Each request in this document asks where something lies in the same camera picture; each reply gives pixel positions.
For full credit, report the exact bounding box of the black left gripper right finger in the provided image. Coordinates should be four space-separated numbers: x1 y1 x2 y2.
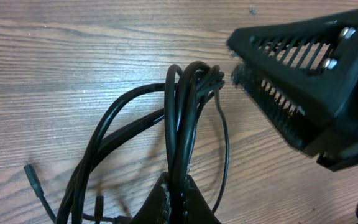
183 175 221 224

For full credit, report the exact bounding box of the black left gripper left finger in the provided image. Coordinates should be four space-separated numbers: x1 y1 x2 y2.
130 172 170 224

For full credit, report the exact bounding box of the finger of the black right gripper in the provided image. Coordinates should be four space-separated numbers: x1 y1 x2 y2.
231 64 319 152
227 9 358 124

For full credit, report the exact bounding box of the black usb cable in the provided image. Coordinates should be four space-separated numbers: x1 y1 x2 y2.
23 160 130 224
54 60 230 224

